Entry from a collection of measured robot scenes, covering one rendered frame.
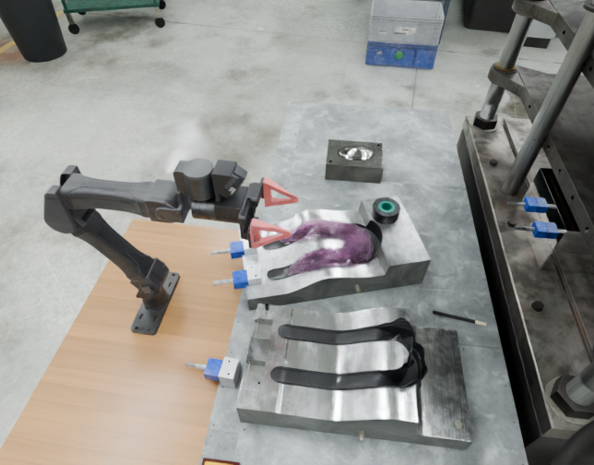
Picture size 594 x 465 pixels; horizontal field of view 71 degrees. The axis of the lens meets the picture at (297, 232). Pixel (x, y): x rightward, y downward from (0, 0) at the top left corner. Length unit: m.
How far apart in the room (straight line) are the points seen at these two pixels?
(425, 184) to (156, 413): 1.12
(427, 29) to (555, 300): 2.99
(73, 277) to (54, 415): 1.40
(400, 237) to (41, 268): 1.99
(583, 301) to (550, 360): 0.24
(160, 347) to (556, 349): 1.03
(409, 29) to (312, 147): 2.47
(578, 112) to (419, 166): 0.53
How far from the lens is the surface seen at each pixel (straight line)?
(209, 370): 1.07
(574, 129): 1.60
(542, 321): 1.35
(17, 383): 2.29
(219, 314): 1.19
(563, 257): 1.44
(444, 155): 1.73
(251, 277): 1.14
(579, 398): 1.19
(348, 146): 1.58
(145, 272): 1.10
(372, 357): 0.99
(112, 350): 1.21
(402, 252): 1.18
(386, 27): 4.00
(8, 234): 2.93
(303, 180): 1.53
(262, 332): 1.07
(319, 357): 1.01
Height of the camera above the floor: 1.80
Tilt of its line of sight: 48 degrees down
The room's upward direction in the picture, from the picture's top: straight up
